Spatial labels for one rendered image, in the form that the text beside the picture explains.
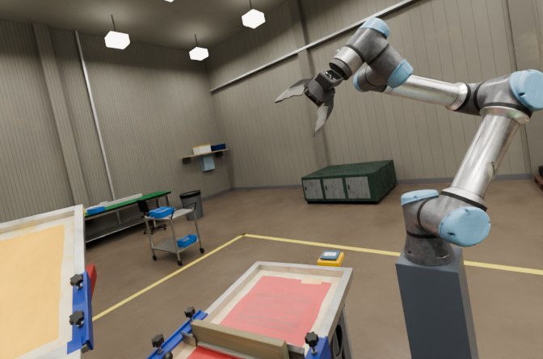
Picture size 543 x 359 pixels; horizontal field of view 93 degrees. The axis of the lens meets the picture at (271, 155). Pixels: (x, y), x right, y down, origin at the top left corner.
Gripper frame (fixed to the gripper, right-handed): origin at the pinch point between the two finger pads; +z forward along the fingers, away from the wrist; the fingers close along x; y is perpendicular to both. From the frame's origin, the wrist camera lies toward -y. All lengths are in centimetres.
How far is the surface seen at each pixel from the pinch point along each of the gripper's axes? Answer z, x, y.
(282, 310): 63, -49, 39
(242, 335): 66, -36, 13
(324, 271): 43, -59, 62
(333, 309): 43, -60, 31
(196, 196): 292, 117, 602
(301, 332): 56, -55, 25
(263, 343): 60, -41, 9
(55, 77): 292, 588, 527
